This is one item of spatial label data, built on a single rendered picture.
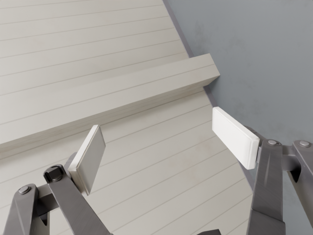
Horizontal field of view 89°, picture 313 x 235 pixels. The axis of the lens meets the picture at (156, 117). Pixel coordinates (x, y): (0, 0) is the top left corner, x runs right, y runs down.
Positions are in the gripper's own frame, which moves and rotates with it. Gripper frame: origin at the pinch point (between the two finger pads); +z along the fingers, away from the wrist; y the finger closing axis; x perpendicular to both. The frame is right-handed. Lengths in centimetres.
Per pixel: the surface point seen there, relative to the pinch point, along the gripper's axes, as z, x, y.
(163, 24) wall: 238, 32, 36
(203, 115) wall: 164, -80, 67
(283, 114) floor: 100, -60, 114
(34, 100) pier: 122, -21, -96
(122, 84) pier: 143, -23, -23
